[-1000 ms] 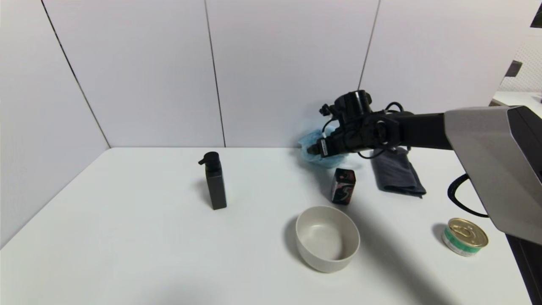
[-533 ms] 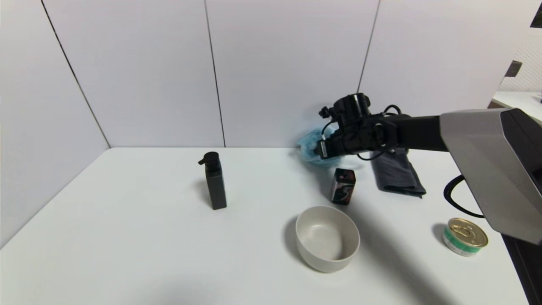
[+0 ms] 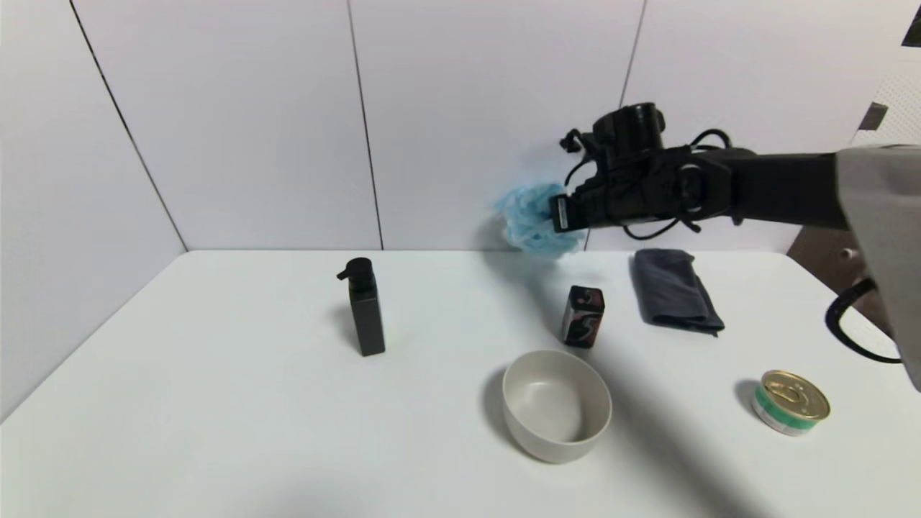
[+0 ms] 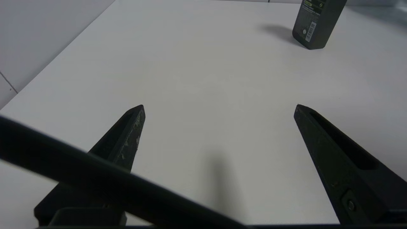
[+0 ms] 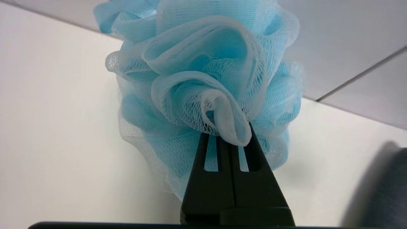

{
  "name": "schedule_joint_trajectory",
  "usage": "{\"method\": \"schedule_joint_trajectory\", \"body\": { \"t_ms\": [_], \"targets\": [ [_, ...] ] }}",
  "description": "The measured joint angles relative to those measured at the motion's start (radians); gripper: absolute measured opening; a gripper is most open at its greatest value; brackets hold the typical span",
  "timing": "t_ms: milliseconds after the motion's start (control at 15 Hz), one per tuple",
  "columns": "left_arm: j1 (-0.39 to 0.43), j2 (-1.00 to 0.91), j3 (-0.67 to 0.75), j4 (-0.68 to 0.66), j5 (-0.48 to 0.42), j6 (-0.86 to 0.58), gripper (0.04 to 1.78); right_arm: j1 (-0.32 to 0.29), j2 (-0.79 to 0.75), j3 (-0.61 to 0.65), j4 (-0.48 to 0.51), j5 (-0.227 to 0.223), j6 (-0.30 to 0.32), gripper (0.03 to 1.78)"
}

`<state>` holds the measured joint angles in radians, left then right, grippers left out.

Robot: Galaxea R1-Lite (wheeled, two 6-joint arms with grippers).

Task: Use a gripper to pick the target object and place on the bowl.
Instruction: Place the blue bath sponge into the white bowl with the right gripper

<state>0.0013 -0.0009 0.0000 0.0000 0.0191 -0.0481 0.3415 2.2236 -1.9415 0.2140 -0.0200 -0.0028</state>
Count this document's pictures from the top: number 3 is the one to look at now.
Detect black gum box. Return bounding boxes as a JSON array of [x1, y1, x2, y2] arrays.
[[562, 286, 606, 349]]

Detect light blue bath loofah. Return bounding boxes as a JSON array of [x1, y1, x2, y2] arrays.
[[495, 183, 582, 255]]

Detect beige bowl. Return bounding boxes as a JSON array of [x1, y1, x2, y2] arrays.
[[502, 350, 613, 463]]

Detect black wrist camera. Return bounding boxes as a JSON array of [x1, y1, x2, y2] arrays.
[[592, 102, 668, 168]]

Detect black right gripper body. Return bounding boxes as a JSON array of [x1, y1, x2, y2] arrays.
[[548, 174, 609, 233]]

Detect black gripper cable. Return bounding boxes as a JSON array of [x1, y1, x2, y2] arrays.
[[689, 128, 735, 153]]

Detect gold lid tin can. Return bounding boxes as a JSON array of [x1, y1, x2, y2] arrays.
[[751, 370, 831, 436]]

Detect brown partition panel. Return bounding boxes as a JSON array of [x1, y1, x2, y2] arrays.
[[786, 227, 875, 303]]

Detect dark grey folded towel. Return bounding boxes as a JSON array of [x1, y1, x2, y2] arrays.
[[632, 249, 725, 337]]

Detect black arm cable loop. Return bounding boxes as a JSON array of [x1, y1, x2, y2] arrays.
[[825, 278, 902, 365]]

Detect black soap dispenser bottle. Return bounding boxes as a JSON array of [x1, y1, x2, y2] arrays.
[[337, 258, 386, 357]]

